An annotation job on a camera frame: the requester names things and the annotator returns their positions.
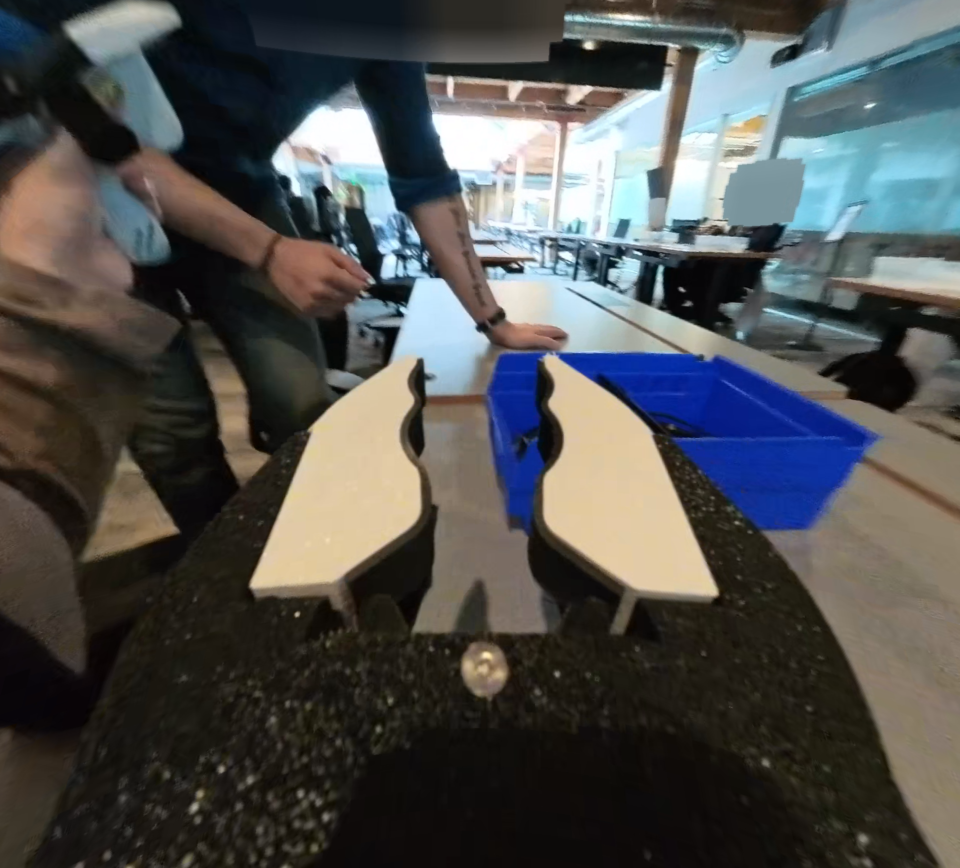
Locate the wooden post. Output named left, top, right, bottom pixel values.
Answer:
left=658, top=47, right=700, bottom=224

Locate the small framed floor sign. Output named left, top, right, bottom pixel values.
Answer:
left=825, top=203, right=869, bottom=244

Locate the another person's forearm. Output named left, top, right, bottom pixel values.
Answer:
left=138, top=148, right=280, bottom=277

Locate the person's left hand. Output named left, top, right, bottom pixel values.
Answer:
left=0, top=127, right=140, bottom=301

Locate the black office chair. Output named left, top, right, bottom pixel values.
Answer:
left=343, top=204, right=415, bottom=301

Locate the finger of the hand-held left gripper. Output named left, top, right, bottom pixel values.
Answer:
left=63, top=0, right=186, bottom=152

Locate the blue plastic bin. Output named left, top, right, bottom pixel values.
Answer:
left=486, top=351, right=879, bottom=536

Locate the metal ventilation duct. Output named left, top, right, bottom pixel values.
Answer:
left=562, top=12, right=745, bottom=61

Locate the another person's tattooed forearm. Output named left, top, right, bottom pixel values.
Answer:
left=408, top=197, right=501, bottom=329

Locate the wooden desk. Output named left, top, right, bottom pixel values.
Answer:
left=825, top=274, right=960, bottom=331

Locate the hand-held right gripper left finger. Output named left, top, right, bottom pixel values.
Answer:
left=249, top=357, right=438, bottom=623

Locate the row of office desks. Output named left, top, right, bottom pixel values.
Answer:
left=472, top=227, right=775, bottom=331

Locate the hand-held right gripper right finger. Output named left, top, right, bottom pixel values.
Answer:
left=527, top=354, right=721, bottom=635

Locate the person's left forearm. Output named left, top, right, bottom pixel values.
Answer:
left=0, top=261, right=185, bottom=734

